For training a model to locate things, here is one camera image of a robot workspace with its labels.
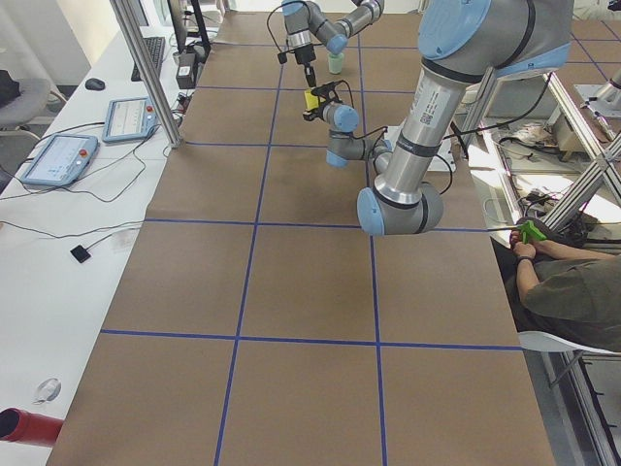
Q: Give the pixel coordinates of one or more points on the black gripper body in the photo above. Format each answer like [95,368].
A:
[304,55]
[310,116]

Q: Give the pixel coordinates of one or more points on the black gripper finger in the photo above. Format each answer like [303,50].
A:
[309,75]
[310,115]
[325,89]

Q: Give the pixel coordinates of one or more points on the yellow plastic cup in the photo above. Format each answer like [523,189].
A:
[311,100]

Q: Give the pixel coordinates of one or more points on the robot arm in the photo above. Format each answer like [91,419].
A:
[304,21]
[459,41]

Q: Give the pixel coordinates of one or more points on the green plastic cup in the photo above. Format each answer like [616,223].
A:
[335,63]

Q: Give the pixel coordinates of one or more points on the black monitor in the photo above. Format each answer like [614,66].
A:
[189,28]

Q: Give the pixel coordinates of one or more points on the black box with label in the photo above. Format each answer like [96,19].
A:
[187,70]

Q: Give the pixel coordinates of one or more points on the black keyboard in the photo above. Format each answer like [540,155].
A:
[156,46]

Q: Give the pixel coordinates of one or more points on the teach pendant far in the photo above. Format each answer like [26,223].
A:
[131,119]

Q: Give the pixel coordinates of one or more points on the teach pendant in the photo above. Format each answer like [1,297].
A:
[61,160]
[131,119]

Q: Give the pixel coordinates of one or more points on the black computer mouse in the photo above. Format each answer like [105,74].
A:
[94,84]

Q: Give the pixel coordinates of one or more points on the green handheld tool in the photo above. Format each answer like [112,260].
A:
[529,232]

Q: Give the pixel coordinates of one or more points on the teach pendant near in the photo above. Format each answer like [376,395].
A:
[61,160]

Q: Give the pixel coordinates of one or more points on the grey office chair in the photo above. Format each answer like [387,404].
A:
[22,100]

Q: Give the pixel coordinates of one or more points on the seated person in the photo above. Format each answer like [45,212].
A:
[564,291]

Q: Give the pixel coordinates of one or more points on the red cylinder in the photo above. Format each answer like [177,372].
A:
[19,426]

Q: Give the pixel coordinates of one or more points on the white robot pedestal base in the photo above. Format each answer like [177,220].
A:
[441,157]

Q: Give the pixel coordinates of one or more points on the aluminium frame post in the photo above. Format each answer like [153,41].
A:
[132,34]

